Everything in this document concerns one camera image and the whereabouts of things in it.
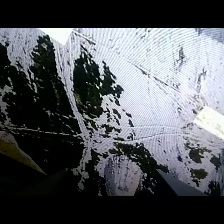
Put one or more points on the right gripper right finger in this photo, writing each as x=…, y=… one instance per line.
x=176, y=188

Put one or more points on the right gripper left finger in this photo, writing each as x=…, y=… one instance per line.
x=20, y=173

